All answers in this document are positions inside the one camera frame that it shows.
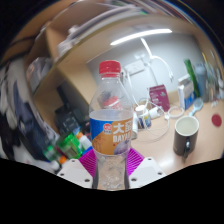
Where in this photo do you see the small white blue-labelled bottle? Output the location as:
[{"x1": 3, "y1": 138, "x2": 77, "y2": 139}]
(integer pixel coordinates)
[{"x1": 134, "y1": 104, "x2": 153, "y2": 130}]

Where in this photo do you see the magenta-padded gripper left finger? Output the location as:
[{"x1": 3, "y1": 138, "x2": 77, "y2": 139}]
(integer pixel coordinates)
[{"x1": 56, "y1": 147, "x2": 99, "y2": 190}]

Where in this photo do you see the white and blue carton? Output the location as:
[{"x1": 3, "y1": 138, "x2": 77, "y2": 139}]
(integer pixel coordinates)
[{"x1": 176, "y1": 73, "x2": 196, "y2": 111}]

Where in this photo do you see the flat round red coaster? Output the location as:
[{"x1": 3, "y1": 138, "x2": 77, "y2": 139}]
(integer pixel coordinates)
[{"x1": 211, "y1": 113, "x2": 223, "y2": 128}]

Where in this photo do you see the black mug white inside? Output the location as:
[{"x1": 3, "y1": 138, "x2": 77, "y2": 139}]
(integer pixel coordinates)
[{"x1": 172, "y1": 115, "x2": 200, "y2": 160}]

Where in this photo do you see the white LED light bar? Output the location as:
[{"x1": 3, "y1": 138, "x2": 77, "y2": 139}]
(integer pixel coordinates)
[{"x1": 109, "y1": 28, "x2": 174, "y2": 47}]

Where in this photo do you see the white charger adapter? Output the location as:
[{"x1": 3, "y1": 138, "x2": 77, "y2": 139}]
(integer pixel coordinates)
[{"x1": 148, "y1": 107, "x2": 163, "y2": 120}]

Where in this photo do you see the blue hanging garment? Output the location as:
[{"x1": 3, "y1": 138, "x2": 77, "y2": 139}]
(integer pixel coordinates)
[{"x1": 11, "y1": 79, "x2": 51, "y2": 148}]

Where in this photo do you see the light blue hand mirror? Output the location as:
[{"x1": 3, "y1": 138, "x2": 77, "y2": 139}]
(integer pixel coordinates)
[{"x1": 188, "y1": 97, "x2": 204, "y2": 118}]

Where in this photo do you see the black plastic tub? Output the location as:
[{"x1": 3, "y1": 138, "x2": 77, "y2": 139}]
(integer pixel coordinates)
[{"x1": 54, "y1": 103, "x2": 84, "y2": 136}]

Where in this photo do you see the white charging cable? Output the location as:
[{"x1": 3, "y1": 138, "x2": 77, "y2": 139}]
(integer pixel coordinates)
[{"x1": 121, "y1": 37, "x2": 185, "y2": 141}]

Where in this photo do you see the tall green bottle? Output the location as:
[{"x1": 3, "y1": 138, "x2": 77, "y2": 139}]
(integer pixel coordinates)
[{"x1": 183, "y1": 59, "x2": 202, "y2": 98}]

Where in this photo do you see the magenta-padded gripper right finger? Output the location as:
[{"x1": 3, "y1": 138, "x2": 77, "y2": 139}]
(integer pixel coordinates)
[{"x1": 125, "y1": 147, "x2": 167, "y2": 190}]

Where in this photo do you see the clear red-capped water bottle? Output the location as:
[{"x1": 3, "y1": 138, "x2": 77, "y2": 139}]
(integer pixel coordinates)
[{"x1": 88, "y1": 59, "x2": 135, "y2": 192}]

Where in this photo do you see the white wall power outlet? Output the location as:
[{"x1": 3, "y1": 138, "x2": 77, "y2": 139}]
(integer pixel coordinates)
[{"x1": 123, "y1": 59, "x2": 148, "y2": 76}]

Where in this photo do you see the white bottle orange cap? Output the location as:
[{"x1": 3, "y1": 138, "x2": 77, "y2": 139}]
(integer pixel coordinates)
[{"x1": 75, "y1": 131, "x2": 93, "y2": 151}]

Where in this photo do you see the magenta foil pouch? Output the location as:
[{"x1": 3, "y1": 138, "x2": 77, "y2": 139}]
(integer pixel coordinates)
[{"x1": 148, "y1": 84, "x2": 171, "y2": 113}]

